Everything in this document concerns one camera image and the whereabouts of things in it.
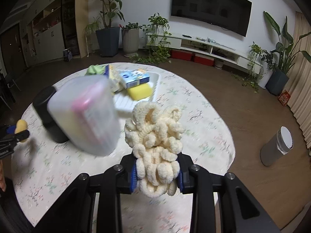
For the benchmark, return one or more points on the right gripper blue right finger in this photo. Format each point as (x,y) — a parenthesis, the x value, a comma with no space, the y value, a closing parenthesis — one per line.
(185,181)

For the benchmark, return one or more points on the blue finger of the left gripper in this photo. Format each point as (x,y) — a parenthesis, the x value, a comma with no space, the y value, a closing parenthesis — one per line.
(11,129)
(15,138)

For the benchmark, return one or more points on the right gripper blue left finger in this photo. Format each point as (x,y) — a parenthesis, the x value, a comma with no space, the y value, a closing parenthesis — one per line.
(129,179)

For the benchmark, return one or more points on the cream chenille yarn bundle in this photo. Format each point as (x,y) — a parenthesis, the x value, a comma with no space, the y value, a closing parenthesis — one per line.
(154,134)

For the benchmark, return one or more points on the large yellow sponge block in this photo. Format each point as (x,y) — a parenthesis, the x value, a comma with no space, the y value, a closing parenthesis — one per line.
(140,92)

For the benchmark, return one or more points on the blue bear tissue pack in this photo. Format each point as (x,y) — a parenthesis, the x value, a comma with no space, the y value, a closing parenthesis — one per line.
(132,78)

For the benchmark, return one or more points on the green knotted cloth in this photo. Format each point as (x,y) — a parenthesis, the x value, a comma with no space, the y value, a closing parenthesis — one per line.
(95,70)

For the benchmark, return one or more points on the person's left hand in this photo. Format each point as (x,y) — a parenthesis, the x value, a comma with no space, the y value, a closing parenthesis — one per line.
(2,177)

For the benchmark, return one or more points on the black cylinder container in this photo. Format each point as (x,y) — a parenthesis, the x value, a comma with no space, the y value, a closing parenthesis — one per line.
(40,102)

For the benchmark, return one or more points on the floral white tablecloth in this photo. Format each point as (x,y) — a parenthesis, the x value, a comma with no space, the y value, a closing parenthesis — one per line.
(42,169)

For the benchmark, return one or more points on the translucent plastic container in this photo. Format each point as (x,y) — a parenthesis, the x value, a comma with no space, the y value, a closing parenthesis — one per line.
(84,110)

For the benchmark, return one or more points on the white plastic tray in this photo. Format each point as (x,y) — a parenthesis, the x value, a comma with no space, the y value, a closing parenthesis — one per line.
(123,101)

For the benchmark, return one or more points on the dark blue floor box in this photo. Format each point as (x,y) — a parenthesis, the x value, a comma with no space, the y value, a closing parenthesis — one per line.
(67,55)

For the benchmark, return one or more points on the grey cylindrical trash can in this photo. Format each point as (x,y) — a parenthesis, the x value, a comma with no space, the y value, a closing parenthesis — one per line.
(278,146)

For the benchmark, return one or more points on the red storage box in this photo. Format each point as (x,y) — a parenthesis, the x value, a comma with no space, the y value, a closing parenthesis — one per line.
(204,60)
(182,54)

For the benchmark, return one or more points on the trailing green vine plant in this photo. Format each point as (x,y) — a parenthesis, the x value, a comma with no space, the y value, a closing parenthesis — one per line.
(156,41)

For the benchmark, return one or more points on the red decorative box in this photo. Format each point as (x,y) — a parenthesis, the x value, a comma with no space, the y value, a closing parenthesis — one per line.
(284,97)

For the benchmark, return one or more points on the tall plant in blue pot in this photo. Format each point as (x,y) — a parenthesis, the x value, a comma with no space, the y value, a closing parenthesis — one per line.
(108,36)

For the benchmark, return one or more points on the large leaf plant dark pot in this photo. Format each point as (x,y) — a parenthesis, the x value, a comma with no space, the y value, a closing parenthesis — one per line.
(287,49)

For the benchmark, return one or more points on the white tv console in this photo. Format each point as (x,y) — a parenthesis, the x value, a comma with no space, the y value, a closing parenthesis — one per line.
(229,55)

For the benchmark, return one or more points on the small vine plant right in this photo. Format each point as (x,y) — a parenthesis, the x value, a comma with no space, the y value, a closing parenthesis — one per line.
(258,74)

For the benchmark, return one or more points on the plant in white ribbed pot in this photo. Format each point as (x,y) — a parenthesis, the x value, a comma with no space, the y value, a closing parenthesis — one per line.
(130,38)

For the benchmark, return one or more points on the beige curtain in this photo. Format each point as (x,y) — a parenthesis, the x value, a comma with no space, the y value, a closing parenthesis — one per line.
(298,85)

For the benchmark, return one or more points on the white wall cabinet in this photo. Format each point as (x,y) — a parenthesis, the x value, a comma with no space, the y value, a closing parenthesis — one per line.
(41,32)

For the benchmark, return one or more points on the wall mounted black television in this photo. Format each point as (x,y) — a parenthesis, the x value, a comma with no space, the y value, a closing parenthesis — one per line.
(233,15)

